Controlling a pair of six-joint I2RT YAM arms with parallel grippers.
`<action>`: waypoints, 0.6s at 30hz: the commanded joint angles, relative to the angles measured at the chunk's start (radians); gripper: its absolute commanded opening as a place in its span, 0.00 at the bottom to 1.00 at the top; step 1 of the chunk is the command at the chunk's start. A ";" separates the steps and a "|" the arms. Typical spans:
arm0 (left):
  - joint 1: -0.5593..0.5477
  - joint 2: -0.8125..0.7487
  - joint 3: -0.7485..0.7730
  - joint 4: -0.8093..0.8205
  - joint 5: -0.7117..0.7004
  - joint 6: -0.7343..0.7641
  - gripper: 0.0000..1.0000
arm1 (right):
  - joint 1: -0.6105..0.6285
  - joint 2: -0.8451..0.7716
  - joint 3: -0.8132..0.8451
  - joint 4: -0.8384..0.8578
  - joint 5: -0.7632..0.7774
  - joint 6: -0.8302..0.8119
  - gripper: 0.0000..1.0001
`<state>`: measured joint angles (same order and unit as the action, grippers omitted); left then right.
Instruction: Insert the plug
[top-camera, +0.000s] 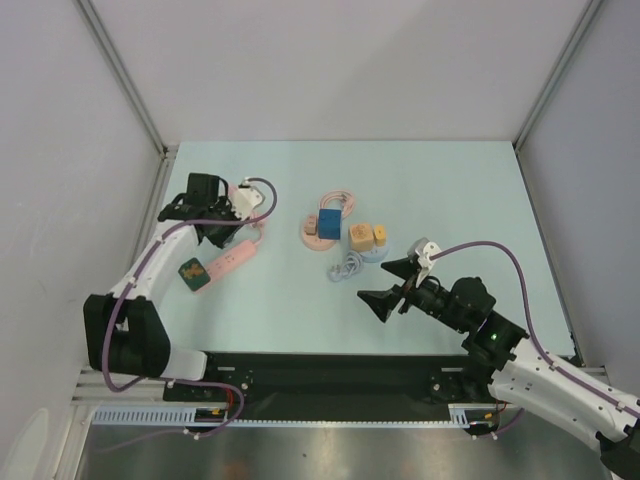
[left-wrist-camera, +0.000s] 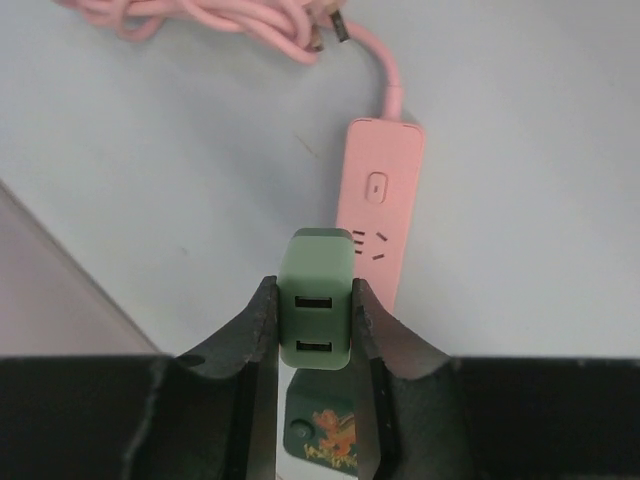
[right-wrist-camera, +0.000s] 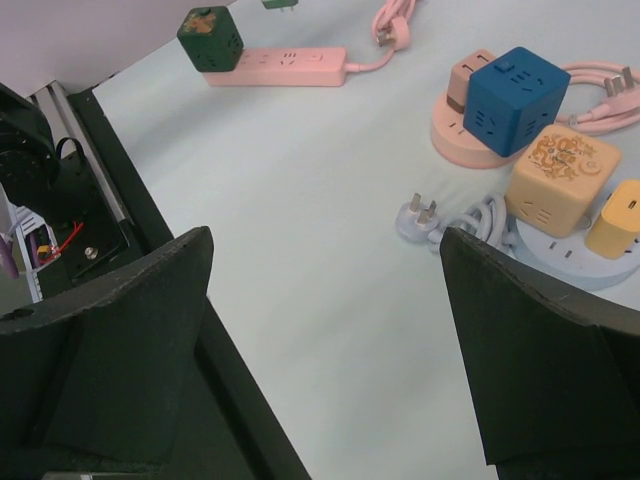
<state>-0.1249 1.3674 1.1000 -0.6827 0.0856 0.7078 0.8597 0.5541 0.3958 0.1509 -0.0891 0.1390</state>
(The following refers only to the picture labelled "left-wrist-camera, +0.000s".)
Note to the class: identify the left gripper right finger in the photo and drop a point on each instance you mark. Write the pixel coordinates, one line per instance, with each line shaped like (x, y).
(422, 414)

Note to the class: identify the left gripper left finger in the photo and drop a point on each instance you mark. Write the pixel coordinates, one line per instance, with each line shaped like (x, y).
(210, 413)

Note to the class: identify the dark green cube adapter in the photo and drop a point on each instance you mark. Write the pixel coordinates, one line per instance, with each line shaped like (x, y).
(319, 425)

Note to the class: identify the green plug adapter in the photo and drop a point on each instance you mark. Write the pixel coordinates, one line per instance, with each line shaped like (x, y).
(315, 293)

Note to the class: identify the long pink power strip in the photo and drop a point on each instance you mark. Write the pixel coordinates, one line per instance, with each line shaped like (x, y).
(380, 176)

